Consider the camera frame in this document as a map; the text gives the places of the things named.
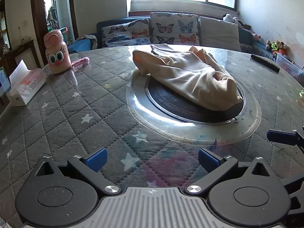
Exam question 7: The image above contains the square butterfly print cushion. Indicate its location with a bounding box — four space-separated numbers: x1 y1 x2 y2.
150 12 199 46

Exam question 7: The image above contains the brown plush toy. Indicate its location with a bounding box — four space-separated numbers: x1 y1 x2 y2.
277 41 288 55

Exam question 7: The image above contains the black round cooktop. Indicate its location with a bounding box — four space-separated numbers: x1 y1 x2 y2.
145 75 245 124

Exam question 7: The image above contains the blue sofa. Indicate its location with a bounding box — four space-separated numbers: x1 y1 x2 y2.
96 17 262 54

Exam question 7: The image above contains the clear plastic storage box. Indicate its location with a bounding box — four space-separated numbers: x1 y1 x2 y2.
275 52 304 81

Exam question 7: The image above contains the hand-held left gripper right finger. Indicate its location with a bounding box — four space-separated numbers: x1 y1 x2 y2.
185 148 282 194

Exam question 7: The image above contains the green orange plush toy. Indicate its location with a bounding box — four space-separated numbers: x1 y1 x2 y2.
265 40 279 53

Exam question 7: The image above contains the plain grey cushion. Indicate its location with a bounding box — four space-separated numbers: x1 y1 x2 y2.
199 16 241 52

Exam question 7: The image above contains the pink bottle strap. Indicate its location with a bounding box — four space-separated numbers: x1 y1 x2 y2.
71 57 90 67

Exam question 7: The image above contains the black remote control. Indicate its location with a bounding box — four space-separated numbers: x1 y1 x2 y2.
251 54 280 72

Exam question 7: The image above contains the panda plush toy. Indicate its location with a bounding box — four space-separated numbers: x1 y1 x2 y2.
223 13 245 27

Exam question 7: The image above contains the white tissue box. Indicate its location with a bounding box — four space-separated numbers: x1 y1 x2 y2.
6 59 47 106

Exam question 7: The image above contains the cream garment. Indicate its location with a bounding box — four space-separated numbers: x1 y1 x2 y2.
132 44 244 112

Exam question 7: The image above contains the wide butterfly print cushion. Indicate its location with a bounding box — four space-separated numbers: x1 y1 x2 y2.
101 19 151 49

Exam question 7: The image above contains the dark wooden door frame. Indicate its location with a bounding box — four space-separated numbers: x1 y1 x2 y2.
31 0 79 44

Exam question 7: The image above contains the pink cartoon face bottle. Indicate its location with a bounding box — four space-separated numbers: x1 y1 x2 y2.
43 30 71 74

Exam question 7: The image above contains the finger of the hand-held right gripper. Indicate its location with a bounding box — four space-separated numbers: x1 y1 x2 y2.
281 174 304 216
266 129 304 148

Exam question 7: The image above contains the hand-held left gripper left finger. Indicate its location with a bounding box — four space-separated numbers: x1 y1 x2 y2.
34 147 121 194

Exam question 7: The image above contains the dark wooden cabinet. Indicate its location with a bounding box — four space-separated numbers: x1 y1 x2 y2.
0 39 41 76

